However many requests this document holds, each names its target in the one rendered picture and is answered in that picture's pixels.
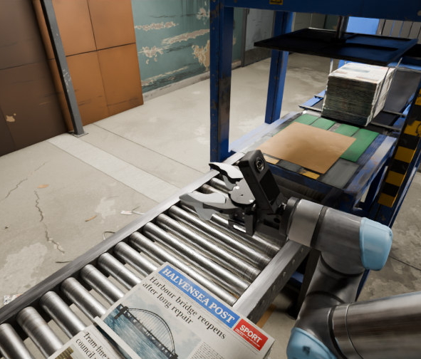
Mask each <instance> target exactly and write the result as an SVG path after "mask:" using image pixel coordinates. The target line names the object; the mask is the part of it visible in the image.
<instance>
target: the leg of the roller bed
mask: <svg viewBox="0 0 421 359"><path fill-rule="evenodd" d="M320 252H321V251H319V250H317V249H314V248H312V249H311V250H310V254H309V257H308V261H307V264H306V270H305V273H304V276H303V281H302V284H301V290H300V293H299V296H298V301H297V304H296V309H295V314H296V313H297V314H299V312H300V310H301V307H302V304H303V301H304V298H305V296H306V293H307V290H308V287H309V285H310V283H311V280H312V278H313V275H314V272H315V270H316V266H317V263H318V259H319V256H320Z"/></svg>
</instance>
